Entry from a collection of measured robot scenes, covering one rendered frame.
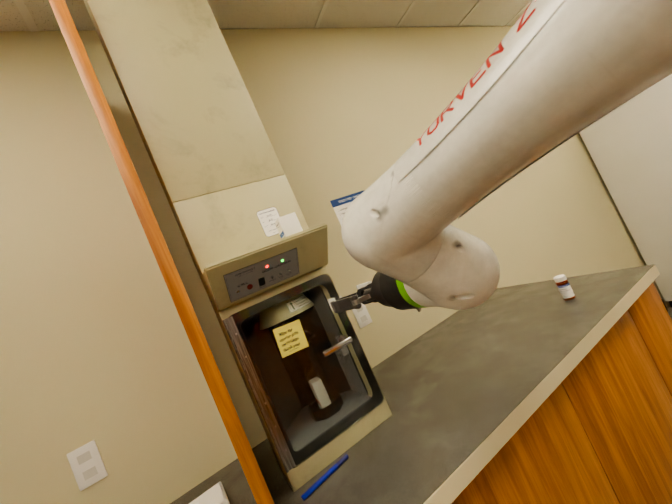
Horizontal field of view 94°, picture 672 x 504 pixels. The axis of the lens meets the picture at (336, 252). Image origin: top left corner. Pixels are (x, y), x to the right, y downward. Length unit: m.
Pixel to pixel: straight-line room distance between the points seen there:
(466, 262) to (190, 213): 0.69
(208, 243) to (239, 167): 0.24
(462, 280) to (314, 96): 1.48
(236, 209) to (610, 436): 1.19
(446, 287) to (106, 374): 1.11
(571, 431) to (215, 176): 1.14
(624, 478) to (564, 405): 0.27
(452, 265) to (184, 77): 0.91
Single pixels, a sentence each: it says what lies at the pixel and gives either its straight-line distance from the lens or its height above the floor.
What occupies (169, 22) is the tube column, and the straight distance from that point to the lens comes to 1.22.
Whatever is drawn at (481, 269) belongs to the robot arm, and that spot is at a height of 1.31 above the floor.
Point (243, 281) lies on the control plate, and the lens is 0.78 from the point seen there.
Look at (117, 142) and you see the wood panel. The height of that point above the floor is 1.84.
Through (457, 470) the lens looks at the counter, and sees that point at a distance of 0.77.
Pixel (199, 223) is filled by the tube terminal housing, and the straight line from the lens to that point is 0.88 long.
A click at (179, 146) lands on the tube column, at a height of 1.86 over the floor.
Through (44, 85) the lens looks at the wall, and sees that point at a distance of 1.64.
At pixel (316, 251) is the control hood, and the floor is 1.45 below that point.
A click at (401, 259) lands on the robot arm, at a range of 0.38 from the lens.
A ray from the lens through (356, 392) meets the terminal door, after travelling 0.93.
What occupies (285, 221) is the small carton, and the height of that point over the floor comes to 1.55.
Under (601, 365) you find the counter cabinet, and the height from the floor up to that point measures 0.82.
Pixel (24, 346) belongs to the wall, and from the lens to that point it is 1.35.
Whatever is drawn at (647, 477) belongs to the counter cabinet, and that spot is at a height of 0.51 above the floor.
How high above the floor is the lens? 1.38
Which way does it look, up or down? 3 degrees up
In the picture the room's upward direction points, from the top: 24 degrees counter-clockwise
